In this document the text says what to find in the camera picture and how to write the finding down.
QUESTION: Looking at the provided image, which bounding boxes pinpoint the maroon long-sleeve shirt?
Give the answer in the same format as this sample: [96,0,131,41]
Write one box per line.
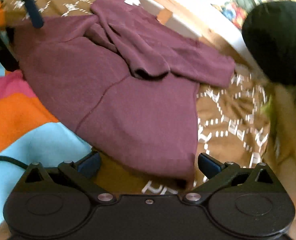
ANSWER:
[13,0,235,181]

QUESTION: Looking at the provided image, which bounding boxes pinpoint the colourful striped bed sheet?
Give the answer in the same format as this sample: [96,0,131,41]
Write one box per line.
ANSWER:
[0,0,99,233]

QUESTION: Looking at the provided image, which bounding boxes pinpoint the wooden bed frame rail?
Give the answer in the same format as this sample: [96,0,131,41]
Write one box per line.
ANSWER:
[153,0,251,66]

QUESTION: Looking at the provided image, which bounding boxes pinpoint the brown PF-patterned blanket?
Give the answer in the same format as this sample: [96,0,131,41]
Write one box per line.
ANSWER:
[0,0,296,240]

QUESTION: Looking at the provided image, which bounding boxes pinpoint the black cable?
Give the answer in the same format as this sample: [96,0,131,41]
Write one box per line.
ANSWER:
[0,155,30,170]

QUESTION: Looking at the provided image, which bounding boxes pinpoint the yellow-green cloth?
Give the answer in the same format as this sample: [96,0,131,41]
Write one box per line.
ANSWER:
[260,96,273,118]

